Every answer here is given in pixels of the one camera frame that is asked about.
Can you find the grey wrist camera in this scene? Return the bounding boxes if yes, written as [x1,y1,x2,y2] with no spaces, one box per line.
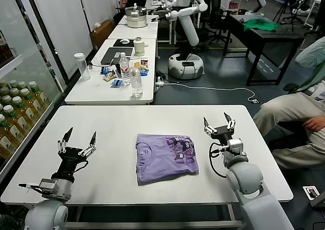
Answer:
[38,178,60,195]
[227,138,244,153]

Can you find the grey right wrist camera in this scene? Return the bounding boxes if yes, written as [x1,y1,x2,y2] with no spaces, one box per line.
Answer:
[227,138,244,153]

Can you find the seated person bare hand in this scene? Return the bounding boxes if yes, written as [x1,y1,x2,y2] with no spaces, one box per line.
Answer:
[303,116,325,132]

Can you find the red label water bottle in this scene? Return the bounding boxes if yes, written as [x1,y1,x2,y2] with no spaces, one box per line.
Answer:
[119,52,132,86]

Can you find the white table with pot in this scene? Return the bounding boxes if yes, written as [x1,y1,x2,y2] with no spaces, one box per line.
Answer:
[108,14,159,41]

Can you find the white humanoid robot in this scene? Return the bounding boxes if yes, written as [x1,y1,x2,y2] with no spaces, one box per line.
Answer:
[151,0,209,81]

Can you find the white floor cable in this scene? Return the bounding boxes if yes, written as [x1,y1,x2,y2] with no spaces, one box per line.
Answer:
[162,81,260,105]

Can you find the black table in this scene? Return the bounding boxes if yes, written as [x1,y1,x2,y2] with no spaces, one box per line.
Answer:
[223,13,306,87]

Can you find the seated person beige trousers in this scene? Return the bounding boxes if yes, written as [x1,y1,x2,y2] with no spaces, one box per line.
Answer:
[253,37,325,170]

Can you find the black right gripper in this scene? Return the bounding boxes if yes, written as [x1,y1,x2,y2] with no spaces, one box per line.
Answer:
[203,112,236,142]

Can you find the purple t-shirt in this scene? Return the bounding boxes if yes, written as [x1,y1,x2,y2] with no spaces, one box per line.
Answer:
[135,133,200,187]

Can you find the black office chair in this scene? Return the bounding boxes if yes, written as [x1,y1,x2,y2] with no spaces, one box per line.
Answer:
[203,0,233,46]

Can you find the brown cardboard box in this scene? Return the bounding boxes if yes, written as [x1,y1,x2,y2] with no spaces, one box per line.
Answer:
[90,19,116,52]

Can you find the white rice cooker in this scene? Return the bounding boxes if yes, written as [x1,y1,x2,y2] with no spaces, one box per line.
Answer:
[124,3,149,29]

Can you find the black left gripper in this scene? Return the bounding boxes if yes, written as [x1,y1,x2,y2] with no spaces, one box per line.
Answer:
[51,126,98,182]

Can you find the black tripod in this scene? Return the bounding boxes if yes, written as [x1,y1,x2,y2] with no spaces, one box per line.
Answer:
[273,0,307,32]

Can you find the grey laptop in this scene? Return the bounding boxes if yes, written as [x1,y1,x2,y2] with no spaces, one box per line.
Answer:
[100,47,134,66]

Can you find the cream thermos jug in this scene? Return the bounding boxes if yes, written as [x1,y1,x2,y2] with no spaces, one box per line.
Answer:
[133,36,149,57]

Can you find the white side table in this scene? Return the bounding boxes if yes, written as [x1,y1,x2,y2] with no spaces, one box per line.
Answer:
[64,39,158,106]

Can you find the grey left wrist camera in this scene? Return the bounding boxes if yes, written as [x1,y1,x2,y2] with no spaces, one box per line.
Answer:
[38,178,60,195]

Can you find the clear tumbler white lid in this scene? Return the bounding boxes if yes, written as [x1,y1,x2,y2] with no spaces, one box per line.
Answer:
[74,52,91,81]

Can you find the tall clear water bottle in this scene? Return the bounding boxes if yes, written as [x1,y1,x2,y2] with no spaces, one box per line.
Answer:
[129,67,144,99]

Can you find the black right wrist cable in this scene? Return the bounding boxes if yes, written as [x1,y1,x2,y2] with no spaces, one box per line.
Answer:
[209,142,230,178]

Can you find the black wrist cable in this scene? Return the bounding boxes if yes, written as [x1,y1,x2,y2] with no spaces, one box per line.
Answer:
[209,142,230,178]
[18,182,43,190]

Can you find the yellow white snack packet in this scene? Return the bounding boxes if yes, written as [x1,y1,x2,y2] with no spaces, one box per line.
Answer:
[103,72,118,82]

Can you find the black mouse pad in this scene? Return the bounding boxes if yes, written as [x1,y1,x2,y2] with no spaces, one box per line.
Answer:
[113,39,136,48]

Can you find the floor socket box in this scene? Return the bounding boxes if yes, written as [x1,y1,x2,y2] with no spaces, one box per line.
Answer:
[302,186,320,200]

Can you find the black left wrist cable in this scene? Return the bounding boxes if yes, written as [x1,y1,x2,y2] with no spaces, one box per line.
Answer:
[18,182,43,190]

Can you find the green cloth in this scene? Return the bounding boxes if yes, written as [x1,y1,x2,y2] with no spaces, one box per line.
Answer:
[243,18,280,34]

